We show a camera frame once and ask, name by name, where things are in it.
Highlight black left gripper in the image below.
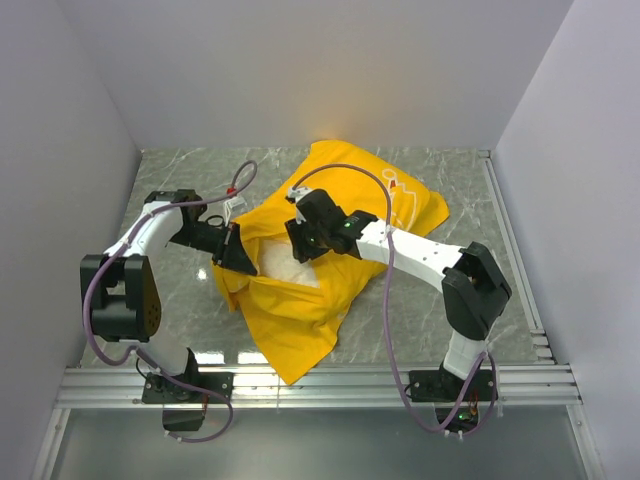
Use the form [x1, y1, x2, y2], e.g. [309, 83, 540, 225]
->
[171, 222, 257, 276]

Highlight cream dotted foam pillow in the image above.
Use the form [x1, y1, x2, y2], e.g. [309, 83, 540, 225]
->
[258, 239, 319, 288]

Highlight yellow printed pillowcase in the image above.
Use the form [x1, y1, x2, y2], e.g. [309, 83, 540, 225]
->
[212, 140, 449, 385]

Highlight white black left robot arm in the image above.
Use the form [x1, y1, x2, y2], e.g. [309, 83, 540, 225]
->
[80, 189, 257, 402]

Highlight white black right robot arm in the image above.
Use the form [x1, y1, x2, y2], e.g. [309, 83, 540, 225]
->
[285, 187, 512, 400]

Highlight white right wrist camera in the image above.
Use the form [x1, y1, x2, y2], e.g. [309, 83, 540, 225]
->
[285, 186, 311, 224]

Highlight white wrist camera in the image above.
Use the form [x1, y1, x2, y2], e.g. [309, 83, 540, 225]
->
[285, 186, 311, 224]
[223, 187, 249, 224]

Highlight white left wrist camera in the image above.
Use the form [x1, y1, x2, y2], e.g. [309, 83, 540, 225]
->
[223, 187, 249, 224]

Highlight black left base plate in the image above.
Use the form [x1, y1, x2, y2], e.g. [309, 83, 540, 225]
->
[141, 372, 233, 433]

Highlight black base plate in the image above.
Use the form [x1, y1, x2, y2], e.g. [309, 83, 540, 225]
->
[404, 368, 498, 434]
[141, 372, 233, 433]

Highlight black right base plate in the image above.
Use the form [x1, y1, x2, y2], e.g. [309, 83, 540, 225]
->
[404, 368, 498, 434]

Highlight aluminium front mounting rail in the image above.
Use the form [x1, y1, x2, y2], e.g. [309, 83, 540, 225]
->
[54, 364, 582, 409]

